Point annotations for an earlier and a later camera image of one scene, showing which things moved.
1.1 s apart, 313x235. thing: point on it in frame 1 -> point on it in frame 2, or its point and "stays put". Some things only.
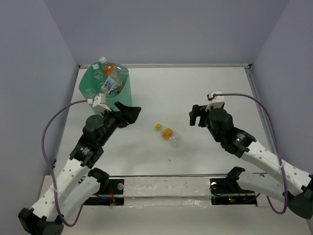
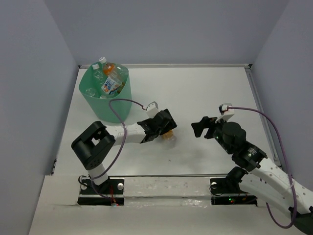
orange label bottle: (109, 69) stays put
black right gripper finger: (196, 109) -> (205, 123)
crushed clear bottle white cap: (90, 92) stays put
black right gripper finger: (192, 118) -> (198, 129)
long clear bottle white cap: (98, 75) stays put
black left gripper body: (113, 120) -> (169, 126)
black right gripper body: (204, 120) -> (215, 130)
